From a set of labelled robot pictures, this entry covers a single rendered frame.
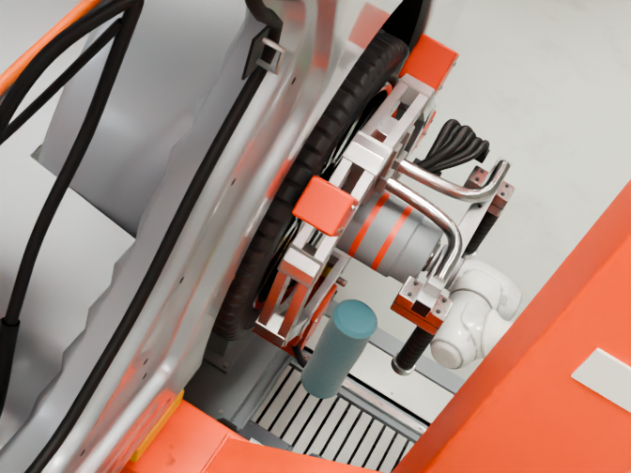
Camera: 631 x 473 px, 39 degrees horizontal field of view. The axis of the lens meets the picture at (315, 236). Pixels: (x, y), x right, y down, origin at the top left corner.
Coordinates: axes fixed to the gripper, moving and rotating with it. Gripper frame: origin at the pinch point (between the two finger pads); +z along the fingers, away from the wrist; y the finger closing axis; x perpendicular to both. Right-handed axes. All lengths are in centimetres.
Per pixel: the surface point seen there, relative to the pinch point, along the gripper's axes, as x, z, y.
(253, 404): -16, -1, -54
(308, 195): 66, 2, 0
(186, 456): 55, -1, -49
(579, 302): 120, -31, 7
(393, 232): 36.9, -11.0, 1.5
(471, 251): 13.8, -25.9, 5.8
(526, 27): -190, -6, 100
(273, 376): -22, -1, -47
